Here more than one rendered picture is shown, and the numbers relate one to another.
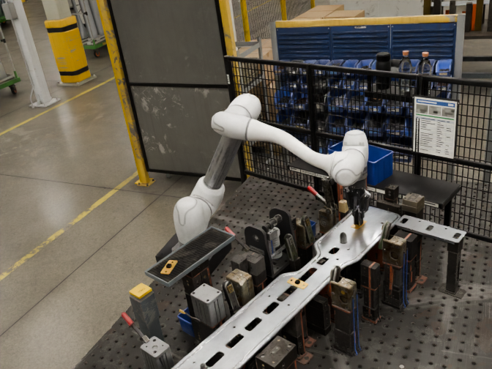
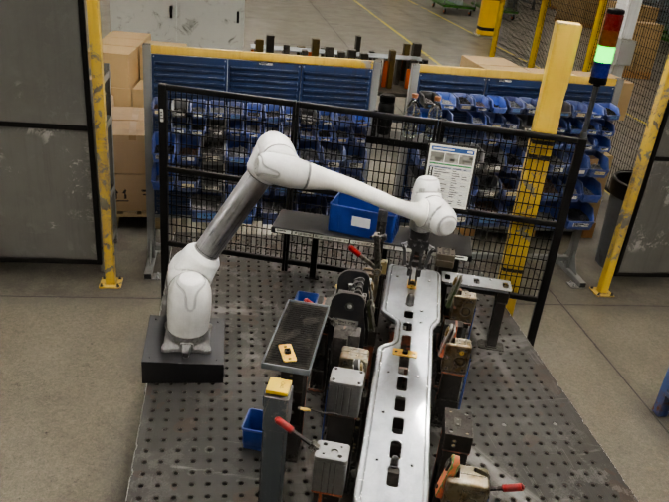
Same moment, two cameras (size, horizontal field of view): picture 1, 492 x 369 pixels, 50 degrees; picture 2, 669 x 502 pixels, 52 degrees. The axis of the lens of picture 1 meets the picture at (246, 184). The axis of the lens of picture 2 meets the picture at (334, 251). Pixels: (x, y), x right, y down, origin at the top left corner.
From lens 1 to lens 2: 1.32 m
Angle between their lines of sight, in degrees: 35
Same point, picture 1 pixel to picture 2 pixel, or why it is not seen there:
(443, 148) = (455, 199)
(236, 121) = (296, 164)
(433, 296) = (477, 354)
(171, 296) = (190, 411)
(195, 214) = (207, 294)
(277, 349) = (460, 420)
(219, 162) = (231, 222)
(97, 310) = not seen: outside the picture
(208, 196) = (206, 270)
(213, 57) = (66, 85)
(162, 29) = not seen: outside the picture
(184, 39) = (18, 55)
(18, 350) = not seen: outside the picture
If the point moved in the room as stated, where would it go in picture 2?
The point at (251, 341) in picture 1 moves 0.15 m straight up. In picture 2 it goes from (416, 421) to (424, 379)
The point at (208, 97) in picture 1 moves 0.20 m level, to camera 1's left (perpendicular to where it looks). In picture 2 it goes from (51, 142) to (14, 145)
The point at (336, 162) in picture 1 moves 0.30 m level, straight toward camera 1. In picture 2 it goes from (434, 210) to (487, 247)
